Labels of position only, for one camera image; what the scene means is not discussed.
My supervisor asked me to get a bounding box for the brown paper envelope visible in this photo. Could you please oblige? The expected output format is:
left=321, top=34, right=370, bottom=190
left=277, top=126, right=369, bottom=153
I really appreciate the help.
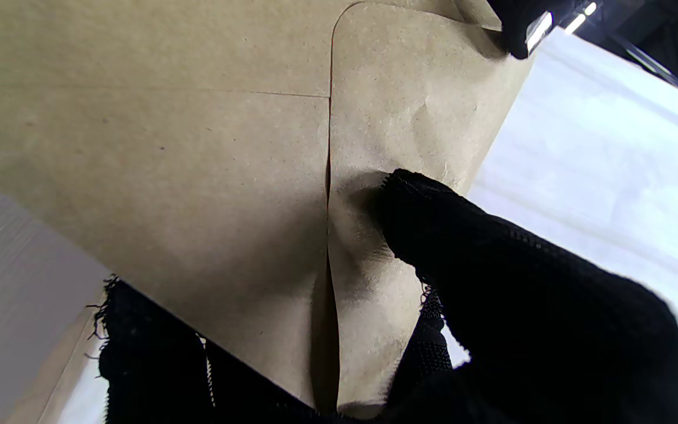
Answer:
left=0, top=0, right=534, bottom=420

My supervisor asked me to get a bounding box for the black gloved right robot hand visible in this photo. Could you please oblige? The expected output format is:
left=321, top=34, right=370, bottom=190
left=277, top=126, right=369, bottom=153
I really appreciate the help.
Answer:
left=86, top=169, right=678, bottom=424

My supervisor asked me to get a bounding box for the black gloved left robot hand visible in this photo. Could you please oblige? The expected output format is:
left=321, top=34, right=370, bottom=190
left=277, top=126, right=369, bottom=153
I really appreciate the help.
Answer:
left=488, top=0, right=551, bottom=59

